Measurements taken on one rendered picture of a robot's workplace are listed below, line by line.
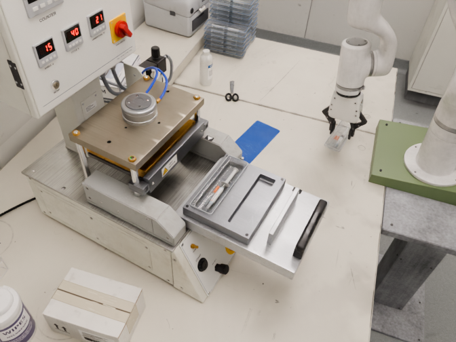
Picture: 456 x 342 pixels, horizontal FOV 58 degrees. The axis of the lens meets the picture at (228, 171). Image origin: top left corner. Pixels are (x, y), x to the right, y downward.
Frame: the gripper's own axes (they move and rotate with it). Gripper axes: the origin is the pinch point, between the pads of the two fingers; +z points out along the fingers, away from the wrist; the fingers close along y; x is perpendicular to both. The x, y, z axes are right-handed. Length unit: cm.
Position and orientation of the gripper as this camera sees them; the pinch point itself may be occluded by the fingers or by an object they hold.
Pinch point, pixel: (341, 130)
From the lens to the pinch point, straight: 145.3
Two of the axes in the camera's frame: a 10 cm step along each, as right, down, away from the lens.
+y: -8.5, -3.2, 4.2
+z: 0.4, 7.5, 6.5
